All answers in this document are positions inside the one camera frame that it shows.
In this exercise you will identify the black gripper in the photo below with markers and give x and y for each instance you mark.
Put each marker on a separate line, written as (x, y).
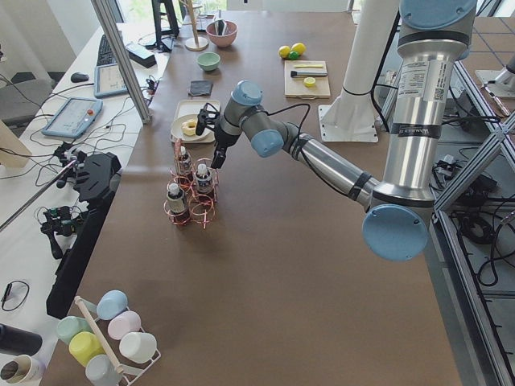
(221, 142)

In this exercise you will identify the tea bottle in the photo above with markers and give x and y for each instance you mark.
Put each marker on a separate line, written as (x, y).
(204, 183)
(177, 204)
(185, 164)

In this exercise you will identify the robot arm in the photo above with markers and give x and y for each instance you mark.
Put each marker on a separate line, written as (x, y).
(433, 36)

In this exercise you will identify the cream tray with bear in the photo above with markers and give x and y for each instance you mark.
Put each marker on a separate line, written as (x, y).
(193, 107)

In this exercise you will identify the glazed donut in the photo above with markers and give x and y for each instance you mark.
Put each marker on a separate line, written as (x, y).
(189, 127)

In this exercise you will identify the white round plate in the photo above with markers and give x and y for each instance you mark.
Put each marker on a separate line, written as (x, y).
(176, 131)

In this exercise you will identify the grey folded cloth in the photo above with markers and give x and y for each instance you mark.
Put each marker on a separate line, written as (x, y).
(200, 88)

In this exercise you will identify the mint green bowl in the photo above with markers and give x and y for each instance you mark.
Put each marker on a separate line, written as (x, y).
(208, 61)

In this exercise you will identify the bamboo cutting board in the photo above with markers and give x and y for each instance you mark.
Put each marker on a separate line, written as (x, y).
(294, 86)

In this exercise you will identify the steel muddler black tip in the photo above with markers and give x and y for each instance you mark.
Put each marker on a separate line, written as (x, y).
(299, 74)

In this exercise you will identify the wooden stand round base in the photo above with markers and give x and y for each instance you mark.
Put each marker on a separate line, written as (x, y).
(196, 43)

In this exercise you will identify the half lemon slice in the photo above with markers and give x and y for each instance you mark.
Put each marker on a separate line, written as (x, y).
(309, 82)

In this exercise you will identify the yellow plastic knife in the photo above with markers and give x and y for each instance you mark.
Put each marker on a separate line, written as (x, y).
(308, 66)

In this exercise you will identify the lower yellow lemon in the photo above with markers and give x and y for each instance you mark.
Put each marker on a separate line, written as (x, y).
(284, 51)

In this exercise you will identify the yellow lemon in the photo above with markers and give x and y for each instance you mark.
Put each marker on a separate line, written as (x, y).
(284, 51)
(299, 48)

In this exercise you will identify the steel ice scoop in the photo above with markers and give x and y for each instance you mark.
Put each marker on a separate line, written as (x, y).
(220, 25)

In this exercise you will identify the upper yellow lemon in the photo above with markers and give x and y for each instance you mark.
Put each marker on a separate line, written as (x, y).
(299, 48)

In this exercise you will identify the teach pendant far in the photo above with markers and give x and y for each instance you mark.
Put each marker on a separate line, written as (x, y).
(108, 81)

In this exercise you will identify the teach pendant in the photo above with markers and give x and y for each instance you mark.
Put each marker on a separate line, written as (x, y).
(108, 81)
(74, 117)

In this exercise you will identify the black keyboard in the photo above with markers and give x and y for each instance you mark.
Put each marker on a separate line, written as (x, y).
(105, 55)

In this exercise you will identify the teach pendant near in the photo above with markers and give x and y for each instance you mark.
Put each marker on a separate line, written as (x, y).
(74, 117)

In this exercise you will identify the computer mouse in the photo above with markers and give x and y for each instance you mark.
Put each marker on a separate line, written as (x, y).
(78, 77)

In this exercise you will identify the blue cup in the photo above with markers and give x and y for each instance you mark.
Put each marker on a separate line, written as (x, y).
(112, 304)

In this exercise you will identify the pink cup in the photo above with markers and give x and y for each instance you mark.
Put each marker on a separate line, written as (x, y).
(126, 322)

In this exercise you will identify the white mug rack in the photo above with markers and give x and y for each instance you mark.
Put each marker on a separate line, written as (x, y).
(130, 371)

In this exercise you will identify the white cup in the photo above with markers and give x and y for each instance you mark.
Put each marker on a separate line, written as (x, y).
(139, 347)

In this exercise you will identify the green cup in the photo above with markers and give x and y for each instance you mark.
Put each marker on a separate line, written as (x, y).
(70, 326)

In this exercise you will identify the yellow cup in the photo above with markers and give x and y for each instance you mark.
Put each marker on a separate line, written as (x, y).
(84, 346)

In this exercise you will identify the grey cup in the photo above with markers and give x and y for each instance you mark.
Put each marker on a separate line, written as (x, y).
(100, 372)

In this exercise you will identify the copper wire bottle rack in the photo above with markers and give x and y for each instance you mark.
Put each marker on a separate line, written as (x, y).
(200, 212)

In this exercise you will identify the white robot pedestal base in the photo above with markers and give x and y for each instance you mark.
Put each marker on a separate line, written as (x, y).
(351, 116)

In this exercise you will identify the aluminium frame post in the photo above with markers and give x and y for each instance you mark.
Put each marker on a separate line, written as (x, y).
(109, 26)

